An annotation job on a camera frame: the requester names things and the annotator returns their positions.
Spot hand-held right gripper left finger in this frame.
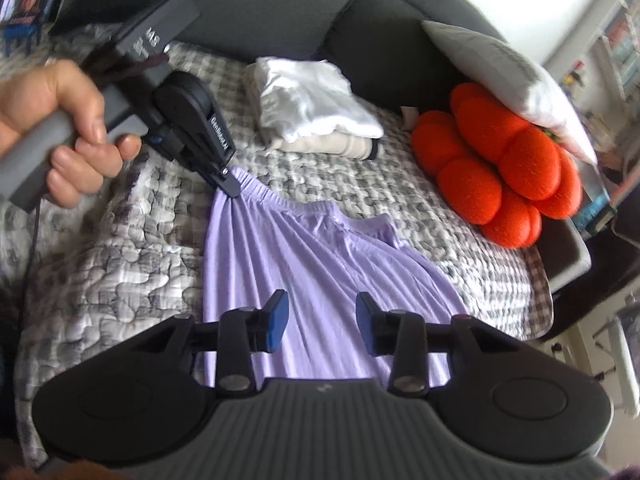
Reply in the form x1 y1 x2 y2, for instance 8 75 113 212
135 290 290 392

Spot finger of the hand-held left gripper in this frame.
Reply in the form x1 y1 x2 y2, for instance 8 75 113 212
199 159 241 197

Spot white bookshelf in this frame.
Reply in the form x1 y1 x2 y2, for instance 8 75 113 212
545 0 640 136

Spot beige folded garment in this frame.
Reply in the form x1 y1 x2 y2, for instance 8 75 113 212
257 110 383 161

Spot white pillow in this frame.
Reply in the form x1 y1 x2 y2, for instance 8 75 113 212
421 20 598 166

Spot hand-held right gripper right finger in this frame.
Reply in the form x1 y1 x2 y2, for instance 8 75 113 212
357 291 506 393

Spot white folded garment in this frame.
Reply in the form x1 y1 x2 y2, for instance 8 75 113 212
244 56 385 142

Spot printed picture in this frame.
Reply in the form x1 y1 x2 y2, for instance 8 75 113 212
0 0 68 58

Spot orange plush cushion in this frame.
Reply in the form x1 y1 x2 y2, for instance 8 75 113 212
411 82 583 250

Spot lavender pants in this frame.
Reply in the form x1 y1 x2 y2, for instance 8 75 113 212
192 167 471 388

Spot person's left hand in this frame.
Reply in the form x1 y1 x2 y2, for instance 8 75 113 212
0 60 142 208

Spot white office chair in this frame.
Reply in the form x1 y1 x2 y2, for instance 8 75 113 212
597 292 640 416

